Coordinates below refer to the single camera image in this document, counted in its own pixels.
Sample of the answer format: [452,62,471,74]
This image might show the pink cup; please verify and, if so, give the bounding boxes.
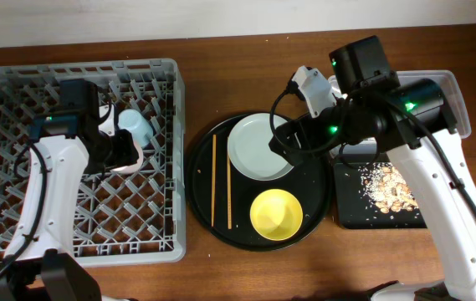
[108,140,144,174]

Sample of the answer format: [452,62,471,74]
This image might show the blue cup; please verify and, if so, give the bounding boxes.
[118,109,154,148]

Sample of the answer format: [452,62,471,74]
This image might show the yellow bowl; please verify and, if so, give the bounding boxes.
[249,189,304,242]

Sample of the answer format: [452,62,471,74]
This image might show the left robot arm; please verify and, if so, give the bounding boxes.
[0,79,142,301]

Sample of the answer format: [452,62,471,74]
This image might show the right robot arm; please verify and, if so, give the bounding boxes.
[269,36,476,300]

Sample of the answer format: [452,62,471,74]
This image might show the grey dishwasher rack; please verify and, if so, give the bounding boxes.
[0,59,186,268]

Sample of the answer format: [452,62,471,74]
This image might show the black rectangular waste tray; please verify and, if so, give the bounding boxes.
[334,163,426,230]

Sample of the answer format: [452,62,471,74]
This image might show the white plate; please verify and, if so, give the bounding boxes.
[227,113,294,181]

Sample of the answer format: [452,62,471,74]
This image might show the wooden chopstick right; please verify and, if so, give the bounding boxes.
[226,140,233,230]

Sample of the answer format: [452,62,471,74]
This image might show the wooden chopstick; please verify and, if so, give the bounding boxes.
[211,134,217,227]
[226,140,233,230]

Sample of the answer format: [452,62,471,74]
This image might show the wooden chopstick left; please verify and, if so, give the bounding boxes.
[211,134,217,227]

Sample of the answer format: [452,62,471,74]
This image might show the food scraps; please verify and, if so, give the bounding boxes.
[358,162,419,214]

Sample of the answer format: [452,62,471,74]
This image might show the round black tray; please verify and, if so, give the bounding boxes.
[185,113,334,252]

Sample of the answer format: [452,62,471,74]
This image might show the clear plastic bin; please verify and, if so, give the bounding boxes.
[344,70,472,155]

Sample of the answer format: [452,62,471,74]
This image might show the black camera cable right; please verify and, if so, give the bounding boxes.
[269,85,385,168]

